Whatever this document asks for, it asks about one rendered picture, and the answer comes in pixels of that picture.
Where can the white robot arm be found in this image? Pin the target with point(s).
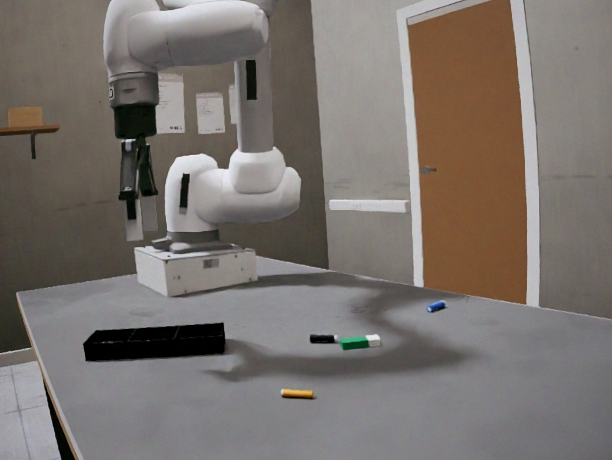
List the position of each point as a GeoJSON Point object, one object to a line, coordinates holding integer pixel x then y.
{"type": "Point", "coordinates": [139, 42]}

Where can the black rack of three bins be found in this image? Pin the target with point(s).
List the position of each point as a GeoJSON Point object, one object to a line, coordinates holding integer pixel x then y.
{"type": "Point", "coordinates": [209, 343]}

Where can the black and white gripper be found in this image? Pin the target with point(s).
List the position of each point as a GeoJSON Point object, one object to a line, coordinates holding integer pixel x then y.
{"type": "Point", "coordinates": [136, 123]}

